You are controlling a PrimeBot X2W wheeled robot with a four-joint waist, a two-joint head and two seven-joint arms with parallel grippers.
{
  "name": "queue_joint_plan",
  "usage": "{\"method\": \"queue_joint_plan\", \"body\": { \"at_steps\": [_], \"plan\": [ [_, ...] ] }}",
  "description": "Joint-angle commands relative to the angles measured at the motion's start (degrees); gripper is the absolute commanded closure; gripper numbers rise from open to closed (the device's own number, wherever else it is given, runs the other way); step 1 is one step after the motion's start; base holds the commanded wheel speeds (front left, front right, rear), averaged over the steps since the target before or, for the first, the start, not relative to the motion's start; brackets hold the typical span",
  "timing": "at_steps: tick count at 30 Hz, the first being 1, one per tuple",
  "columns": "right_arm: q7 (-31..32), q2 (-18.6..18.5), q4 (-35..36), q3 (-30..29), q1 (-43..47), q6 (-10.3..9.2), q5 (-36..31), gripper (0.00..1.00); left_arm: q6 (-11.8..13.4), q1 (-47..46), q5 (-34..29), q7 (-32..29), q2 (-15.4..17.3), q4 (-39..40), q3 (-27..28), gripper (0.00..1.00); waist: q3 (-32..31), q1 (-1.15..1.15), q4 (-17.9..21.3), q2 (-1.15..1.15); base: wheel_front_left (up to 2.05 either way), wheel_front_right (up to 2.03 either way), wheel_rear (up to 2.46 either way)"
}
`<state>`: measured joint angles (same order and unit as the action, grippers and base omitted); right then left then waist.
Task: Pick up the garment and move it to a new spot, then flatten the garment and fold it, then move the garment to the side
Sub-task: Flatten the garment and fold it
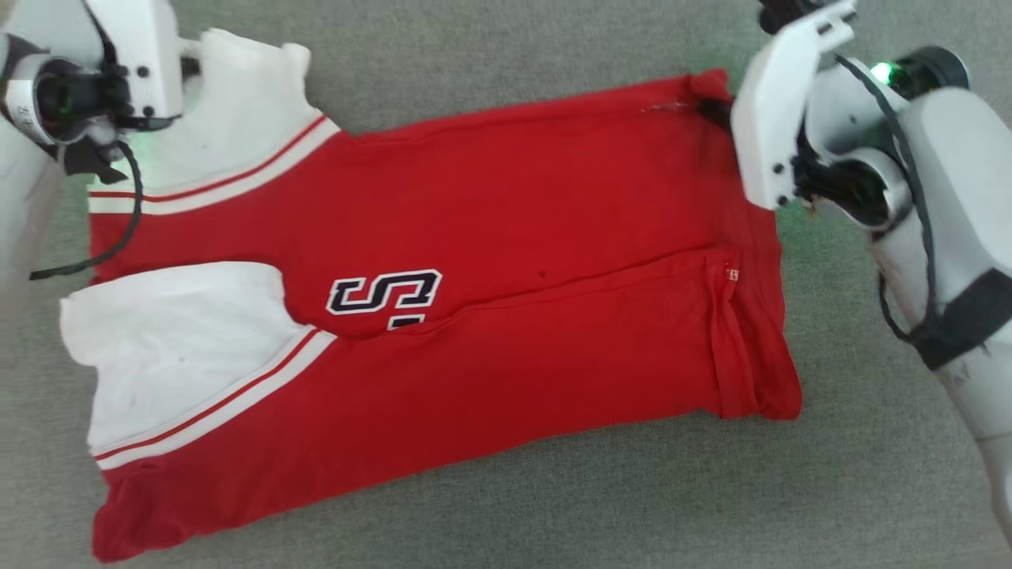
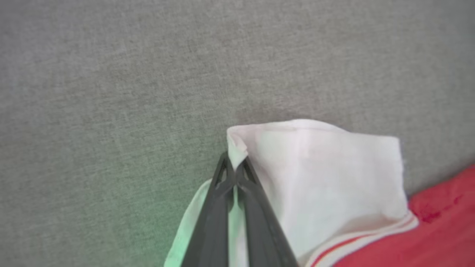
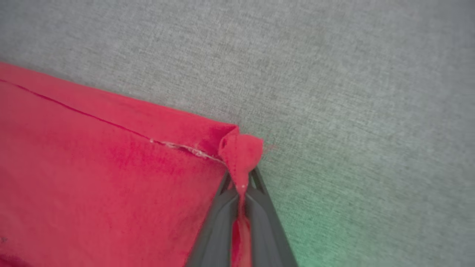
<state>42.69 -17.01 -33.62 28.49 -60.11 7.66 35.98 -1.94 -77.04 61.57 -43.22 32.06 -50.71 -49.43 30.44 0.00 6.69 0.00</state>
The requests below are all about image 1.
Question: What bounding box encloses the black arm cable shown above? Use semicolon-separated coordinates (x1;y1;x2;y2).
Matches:
834;54;942;345
30;141;144;281

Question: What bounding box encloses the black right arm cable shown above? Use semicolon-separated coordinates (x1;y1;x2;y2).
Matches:
834;54;942;345

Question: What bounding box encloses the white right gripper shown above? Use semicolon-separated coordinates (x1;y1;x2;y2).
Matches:
696;0;859;211

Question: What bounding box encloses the black arm strap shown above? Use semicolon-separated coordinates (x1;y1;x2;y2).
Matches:
916;269;1012;371

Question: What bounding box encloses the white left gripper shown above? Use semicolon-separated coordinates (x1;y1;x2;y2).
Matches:
83;0;203;132

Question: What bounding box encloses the red and white shirt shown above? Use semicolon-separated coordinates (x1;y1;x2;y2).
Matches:
59;28;804;563

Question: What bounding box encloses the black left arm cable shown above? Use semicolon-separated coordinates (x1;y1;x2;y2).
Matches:
30;141;144;281

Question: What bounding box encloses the grey fabric sofa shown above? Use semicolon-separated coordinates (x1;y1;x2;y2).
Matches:
0;0;1012;569

